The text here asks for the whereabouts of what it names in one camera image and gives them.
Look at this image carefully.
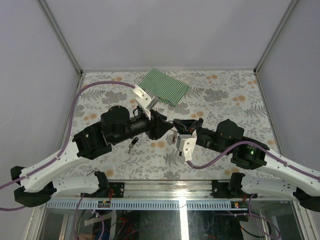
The large silver keyring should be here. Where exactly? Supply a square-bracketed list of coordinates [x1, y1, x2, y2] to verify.
[169, 120, 179, 144]

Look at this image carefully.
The aluminium mounting rail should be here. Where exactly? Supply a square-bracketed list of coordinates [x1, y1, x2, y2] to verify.
[52, 175, 308, 202]

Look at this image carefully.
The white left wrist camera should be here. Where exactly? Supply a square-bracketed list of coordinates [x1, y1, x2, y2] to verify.
[132, 85, 158, 120]

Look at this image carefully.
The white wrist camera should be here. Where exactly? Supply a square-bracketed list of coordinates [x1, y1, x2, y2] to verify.
[132, 85, 158, 120]
[176, 130, 197, 162]

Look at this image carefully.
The glossy black key tag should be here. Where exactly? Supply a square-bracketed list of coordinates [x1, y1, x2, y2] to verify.
[131, 137, 139, 145]

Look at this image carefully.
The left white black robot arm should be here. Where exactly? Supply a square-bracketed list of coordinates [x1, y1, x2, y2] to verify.
[10, 105, 174, 208]

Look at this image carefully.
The silver key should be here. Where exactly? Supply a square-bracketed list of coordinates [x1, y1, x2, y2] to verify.
[128, 144, 134, 154]

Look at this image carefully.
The white slotted cable duct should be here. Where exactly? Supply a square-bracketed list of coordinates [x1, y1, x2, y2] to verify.
[46, 199, 247, 211]

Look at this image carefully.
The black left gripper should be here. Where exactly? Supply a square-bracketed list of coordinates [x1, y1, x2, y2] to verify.
[113, 107, 175, 145]

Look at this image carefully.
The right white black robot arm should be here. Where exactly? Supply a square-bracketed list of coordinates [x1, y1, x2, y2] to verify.
[173, 118, 320, 212]

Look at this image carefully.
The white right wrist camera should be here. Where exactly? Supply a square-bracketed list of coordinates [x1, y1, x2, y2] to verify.
[176, 130, 197, 162]

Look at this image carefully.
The green white striped cloth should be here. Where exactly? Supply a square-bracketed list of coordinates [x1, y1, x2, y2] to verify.
[139, 68, 190, 107]

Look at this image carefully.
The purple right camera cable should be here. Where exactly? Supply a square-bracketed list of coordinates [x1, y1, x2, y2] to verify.
[187, 141, 320, 181]

